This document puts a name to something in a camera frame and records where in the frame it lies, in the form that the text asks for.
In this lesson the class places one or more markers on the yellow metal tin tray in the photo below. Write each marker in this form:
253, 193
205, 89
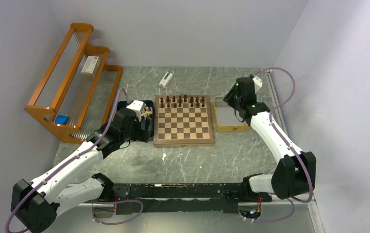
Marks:
225, 119

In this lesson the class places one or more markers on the white plastic clip device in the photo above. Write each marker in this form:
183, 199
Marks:
166, 79

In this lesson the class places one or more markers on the orange wooden rack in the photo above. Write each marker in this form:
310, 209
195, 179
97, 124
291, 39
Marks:
63, 90

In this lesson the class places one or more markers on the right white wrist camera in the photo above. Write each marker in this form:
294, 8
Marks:
258, 83

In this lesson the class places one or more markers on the light wooden chess pieces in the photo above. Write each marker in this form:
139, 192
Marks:
147, 112

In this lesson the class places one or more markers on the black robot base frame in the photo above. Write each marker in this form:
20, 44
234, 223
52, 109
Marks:
180, 197

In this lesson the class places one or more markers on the blue plastic tray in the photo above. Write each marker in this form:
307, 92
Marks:
147, 125

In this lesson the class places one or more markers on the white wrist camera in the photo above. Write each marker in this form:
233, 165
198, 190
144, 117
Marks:
258, 83
137, 106

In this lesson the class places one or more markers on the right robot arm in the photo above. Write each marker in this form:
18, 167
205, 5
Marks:
296, 169

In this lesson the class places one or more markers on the blue small box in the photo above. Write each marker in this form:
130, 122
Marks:
61, 119

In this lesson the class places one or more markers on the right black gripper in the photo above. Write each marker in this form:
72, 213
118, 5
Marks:
229, 96

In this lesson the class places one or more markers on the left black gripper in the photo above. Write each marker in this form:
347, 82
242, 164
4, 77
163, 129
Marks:
140, 135

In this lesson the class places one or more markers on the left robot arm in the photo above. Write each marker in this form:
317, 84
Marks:
37, 204

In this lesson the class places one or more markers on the white red small box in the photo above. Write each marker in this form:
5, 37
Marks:
91, 65

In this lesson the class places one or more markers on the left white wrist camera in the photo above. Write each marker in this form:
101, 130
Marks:
137, 106

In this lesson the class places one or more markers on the wooden chess board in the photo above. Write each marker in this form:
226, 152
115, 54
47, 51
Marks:
185, 126

